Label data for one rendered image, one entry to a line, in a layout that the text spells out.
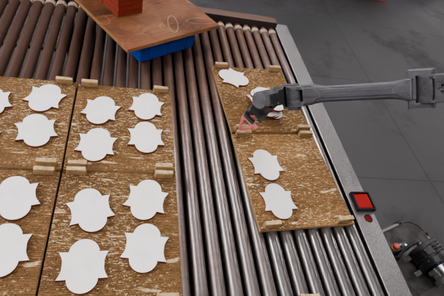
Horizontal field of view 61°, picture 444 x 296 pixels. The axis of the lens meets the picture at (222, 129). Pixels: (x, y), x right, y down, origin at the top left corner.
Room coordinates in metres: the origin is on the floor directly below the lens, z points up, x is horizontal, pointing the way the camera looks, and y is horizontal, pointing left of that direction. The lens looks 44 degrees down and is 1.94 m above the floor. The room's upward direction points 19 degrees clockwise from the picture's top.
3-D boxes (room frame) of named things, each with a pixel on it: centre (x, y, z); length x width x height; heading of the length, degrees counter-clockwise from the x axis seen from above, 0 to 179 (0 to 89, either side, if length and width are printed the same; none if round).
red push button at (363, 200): (0.94, -0.57, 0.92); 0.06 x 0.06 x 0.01; 21
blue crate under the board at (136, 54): (1.50, 0.47, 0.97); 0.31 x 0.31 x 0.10; 56
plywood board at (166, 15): (1.55, 0.52, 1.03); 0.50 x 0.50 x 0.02; 56
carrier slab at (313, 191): (0.93, -0.29, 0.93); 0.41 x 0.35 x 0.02; 25
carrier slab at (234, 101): (1.32, -0.11, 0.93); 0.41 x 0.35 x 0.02; 26
